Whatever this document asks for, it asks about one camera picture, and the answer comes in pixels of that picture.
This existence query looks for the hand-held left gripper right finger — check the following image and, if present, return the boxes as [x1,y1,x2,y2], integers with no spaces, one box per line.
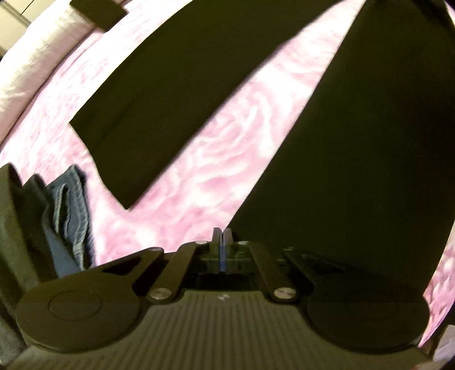
[221,228,347,303]

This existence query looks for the dark green garment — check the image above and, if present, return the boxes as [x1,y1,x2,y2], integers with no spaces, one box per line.
[0,163,63,356]

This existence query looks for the pink rose blanket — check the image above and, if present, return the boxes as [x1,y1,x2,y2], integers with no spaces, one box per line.
[0,0,455,351]

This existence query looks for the black pants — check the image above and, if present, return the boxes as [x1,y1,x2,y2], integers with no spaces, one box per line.
[69,0,455,296]

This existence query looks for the white striped pillow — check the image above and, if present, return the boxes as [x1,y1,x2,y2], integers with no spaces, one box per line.
[0,0,98,143]

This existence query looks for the blue denim garment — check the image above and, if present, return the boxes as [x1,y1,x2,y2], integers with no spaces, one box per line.
[45,165,97,268]

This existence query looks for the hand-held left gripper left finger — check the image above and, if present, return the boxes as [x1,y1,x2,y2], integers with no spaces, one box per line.
[94,228,223,303]

